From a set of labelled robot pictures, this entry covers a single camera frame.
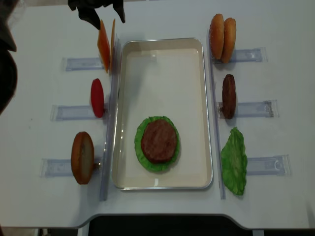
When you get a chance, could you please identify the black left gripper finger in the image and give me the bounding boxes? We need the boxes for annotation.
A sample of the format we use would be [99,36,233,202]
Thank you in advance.
[78,7,100,30]
[112,0,126,23]

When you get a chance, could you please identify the orange cheese slice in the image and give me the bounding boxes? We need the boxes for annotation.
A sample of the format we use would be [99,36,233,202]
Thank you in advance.
[109,19,116,74]
[97,20,110,73]

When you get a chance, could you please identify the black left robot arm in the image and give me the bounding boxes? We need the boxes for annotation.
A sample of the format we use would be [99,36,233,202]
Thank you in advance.
[0,0,126,112]

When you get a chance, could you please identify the clear cheese rack left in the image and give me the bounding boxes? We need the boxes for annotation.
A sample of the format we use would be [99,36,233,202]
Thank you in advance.
[62,58,104,71]

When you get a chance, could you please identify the red tomato slice upright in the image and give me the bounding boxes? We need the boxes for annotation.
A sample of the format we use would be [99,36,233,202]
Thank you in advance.
[91,78,104,118]

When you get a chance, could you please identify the clear tomato rack left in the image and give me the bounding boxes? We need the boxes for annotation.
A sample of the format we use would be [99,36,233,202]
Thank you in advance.
[50,105,98,121]

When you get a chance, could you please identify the upright brown meat patty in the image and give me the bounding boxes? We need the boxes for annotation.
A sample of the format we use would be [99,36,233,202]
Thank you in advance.
[221,74,236,119]

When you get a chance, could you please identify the meat patty on tray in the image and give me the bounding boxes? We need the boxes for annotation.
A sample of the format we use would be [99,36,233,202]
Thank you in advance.
[141,119,178,164]

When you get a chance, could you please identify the lettuce leaf on tray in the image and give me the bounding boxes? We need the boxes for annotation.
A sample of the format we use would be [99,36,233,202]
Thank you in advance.
[134,116,181,173]

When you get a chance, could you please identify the upright green lettuce leaf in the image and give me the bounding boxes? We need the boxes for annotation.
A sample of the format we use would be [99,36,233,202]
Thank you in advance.
[220,127,248,196]

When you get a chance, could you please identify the clear lettuce rack right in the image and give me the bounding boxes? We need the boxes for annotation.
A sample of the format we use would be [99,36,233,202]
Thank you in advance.
[247,155,291,176]

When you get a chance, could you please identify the white metal tray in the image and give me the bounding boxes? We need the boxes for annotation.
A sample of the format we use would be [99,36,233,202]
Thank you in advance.
[111,38,213,190]

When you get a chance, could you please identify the bun slice outer right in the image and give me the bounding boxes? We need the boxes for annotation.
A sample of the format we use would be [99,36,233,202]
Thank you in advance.
[209,13,224,59]

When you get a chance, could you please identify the bun slice inner right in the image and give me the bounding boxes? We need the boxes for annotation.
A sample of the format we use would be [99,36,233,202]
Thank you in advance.
[221,18,236,63]

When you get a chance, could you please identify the clear bun rack right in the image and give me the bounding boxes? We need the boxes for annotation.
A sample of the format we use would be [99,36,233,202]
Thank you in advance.
[213,47,267,64]

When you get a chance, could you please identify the clear bun rack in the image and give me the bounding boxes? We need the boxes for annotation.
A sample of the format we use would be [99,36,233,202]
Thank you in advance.
[213,47,267,64]
[40,158,102,178]

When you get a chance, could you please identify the bun slice left upright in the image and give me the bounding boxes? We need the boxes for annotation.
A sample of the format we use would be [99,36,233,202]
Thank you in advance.
[71,131,94,185]

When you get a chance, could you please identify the clear bun rack left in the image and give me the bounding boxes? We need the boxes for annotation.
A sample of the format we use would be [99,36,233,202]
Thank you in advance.
[40,158,102,178]

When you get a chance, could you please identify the clear patty rack right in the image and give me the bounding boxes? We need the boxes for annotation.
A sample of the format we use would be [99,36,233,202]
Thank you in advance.
[217,99,280,119]

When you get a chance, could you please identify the long clear rail left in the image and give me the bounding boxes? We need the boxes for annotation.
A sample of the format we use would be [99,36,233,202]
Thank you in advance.
[99,36,121,202]

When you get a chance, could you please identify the long clear rail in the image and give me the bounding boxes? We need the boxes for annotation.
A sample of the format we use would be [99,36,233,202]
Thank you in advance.
[207,29,226,200]
[99,36,121,202]

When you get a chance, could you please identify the long clear rail right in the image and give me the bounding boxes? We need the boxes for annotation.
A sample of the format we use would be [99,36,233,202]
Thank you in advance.
[207,29,226,200]

